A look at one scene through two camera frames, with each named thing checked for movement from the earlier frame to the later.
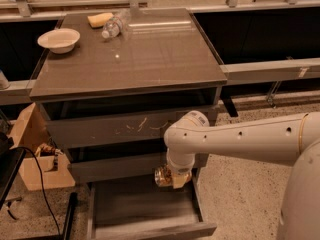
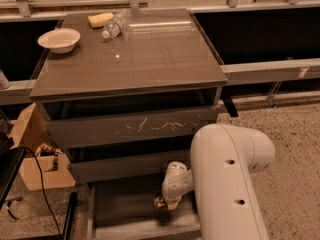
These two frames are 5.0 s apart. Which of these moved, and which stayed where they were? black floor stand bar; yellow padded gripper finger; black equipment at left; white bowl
Moved: yellow padded gripper finger
Stayed: black equipment at left; black floor stand bar; white bowl
